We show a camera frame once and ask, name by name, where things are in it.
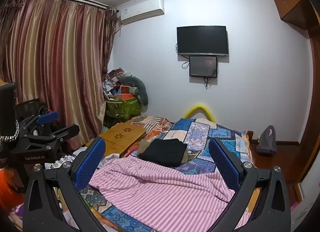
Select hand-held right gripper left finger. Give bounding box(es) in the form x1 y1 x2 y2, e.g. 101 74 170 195
23 137 110 232

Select yellow foam tube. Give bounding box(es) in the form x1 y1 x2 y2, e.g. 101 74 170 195
184 102 216 122

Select black folded clothes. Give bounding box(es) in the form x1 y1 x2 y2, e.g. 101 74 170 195
137 138 188 167

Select large black television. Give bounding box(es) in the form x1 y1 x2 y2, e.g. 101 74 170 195
176 25 229 57

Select blue patchwork blanket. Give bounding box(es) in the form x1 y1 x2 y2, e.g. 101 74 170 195
77 117 253 232

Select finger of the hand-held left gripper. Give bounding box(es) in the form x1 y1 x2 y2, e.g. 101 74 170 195
19 111 60 135
26 124 80 147

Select grey plastic bag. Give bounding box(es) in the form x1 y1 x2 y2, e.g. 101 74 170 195
255 125 277 154

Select white patterned cloth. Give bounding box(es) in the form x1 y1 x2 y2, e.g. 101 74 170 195
44 154 75 170

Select striped red beige curtain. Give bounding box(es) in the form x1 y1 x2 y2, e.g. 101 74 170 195
0 0 118 152

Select orange green blanket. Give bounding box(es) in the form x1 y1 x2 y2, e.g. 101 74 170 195
245 131 253 169

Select grey plush pillow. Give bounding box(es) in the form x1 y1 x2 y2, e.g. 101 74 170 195
119 76 149 106

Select purple printed cloth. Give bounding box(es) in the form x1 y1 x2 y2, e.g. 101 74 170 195
9 203 25 224

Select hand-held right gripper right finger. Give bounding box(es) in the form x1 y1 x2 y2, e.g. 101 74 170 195
208 137 292 232

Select black mesh chair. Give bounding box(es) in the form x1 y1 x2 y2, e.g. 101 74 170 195
15 99 50 122

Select orange striped quilt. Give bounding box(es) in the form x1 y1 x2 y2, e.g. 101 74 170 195
131 115 173 145

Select white air conditioner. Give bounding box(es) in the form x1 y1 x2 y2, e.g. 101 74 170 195
117 0 165 25

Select small black monitor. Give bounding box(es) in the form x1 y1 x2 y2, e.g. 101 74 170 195
189 56 217 77

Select pink white striped towel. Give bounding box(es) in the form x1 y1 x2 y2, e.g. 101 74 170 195
89 156 237 231

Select braided black white cord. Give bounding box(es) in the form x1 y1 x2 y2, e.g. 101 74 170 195
0 119 20 141

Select green storage bag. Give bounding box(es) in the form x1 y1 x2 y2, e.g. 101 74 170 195
104 96 141 120

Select wooden wardrobe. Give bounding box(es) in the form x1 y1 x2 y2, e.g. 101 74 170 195
272 0 320 210

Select wooden lap desk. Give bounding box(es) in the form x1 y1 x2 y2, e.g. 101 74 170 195
85 122 147 159

